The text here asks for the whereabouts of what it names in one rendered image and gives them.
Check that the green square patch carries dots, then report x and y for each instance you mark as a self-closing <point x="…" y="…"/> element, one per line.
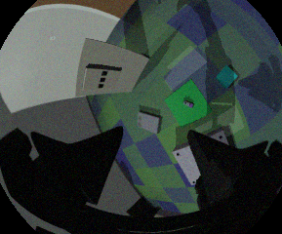
<point x="187" y="114"/>

